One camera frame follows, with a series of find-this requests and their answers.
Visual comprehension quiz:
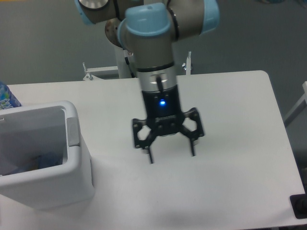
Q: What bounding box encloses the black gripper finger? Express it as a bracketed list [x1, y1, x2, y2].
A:
[131, 118, 159, 164]
[178, 107, 205, 156]

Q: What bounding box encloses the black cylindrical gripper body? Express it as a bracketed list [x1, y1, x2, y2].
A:
[142, 86, 185, 137]

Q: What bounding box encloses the clear crushed plastic bottle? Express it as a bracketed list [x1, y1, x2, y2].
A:
[30, 152, 62, 170]

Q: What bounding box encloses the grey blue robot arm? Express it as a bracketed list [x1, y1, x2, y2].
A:
[75, 0, 220, 154]

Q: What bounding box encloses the white plastic trash can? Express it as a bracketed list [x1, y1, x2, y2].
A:
[0, 101, 95, 209]

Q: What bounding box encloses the white table leg right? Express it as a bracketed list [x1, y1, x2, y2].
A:
[283, 81, 307, 127]

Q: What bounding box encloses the black clamp at table corner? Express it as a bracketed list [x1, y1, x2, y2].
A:
[290, 194, 307, 219]

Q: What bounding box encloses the blue labelled bottle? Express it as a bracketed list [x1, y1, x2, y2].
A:
[0, 82, 22, 110]

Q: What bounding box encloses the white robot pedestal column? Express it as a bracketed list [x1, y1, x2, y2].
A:
[104, 19, 139, 79]

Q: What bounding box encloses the black cable on pedestal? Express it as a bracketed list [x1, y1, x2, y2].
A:
[123, 47, 135, 79]

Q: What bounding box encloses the white metal base frame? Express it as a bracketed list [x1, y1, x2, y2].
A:
[83, 51, 193, 81]

